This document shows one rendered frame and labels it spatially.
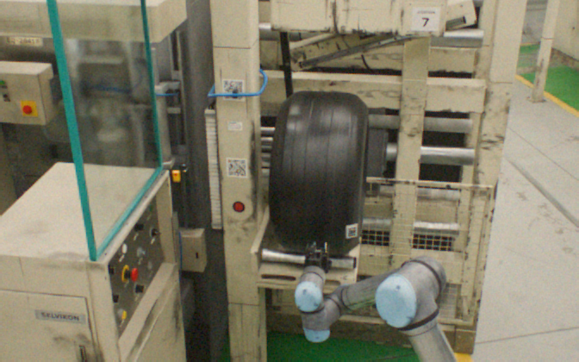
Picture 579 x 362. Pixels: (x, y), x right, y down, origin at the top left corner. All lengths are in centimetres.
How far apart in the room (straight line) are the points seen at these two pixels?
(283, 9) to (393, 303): 116
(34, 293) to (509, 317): 252
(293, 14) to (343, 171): 61
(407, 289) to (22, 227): 110
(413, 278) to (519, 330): 203
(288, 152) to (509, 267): 226
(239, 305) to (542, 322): 172
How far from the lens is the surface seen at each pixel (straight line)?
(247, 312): 276
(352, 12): 243
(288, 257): 248
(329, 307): 210
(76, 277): 196
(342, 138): 219
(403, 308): 174
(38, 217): 216
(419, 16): 243
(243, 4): 221
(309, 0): 244
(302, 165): 218
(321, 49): 262
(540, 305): 395
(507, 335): 370
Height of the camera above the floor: 231
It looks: 27 degrees down
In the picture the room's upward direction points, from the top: 1 degrees counter-clockwise
